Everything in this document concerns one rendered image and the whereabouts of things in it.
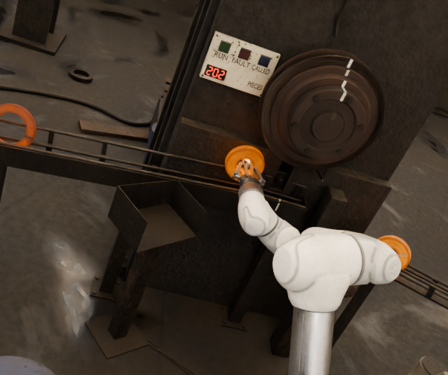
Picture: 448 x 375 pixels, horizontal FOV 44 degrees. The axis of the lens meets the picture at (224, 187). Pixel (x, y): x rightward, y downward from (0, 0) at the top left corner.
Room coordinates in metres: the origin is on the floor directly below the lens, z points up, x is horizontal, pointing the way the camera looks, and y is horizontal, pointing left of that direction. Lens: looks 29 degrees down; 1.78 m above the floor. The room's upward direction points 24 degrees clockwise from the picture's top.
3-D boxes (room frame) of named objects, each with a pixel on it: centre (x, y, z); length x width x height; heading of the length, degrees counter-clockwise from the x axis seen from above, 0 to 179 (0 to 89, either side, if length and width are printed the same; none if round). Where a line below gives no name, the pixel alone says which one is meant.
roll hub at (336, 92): (1.94, -0.25, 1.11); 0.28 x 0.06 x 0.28; 106
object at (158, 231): (1.65, 0.18, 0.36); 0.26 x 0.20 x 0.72; 141
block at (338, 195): (2.11, -0.45, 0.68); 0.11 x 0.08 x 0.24; 16
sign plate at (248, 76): (2.05, 0.13, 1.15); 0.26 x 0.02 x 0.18; 106
